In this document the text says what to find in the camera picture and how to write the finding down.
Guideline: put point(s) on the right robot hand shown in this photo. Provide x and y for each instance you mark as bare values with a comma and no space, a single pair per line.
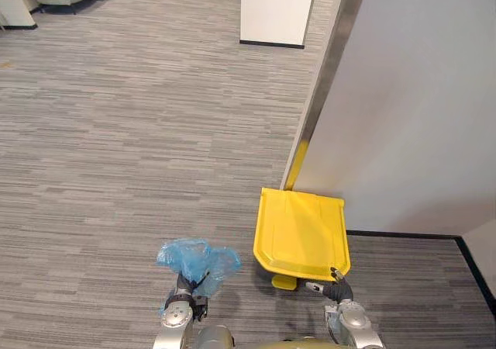
336,287

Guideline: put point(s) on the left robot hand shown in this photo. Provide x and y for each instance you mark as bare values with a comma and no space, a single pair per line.
186,283

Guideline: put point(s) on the blue plastic rubbish bag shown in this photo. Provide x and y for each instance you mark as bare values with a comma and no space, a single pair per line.
197,261

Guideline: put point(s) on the yellow large trash can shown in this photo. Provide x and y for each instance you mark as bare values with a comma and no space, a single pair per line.
302,234

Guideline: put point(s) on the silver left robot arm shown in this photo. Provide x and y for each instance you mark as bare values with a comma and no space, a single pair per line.
178,318

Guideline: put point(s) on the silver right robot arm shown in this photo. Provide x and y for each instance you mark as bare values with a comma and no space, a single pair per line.
350,322

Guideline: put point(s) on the silver robot torso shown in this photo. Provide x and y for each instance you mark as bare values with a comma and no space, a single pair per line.
255,339

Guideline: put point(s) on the white counter cabinet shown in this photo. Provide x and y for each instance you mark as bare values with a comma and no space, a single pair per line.
276,9

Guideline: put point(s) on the white pillar with black base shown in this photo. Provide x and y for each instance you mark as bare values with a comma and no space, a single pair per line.
15,4

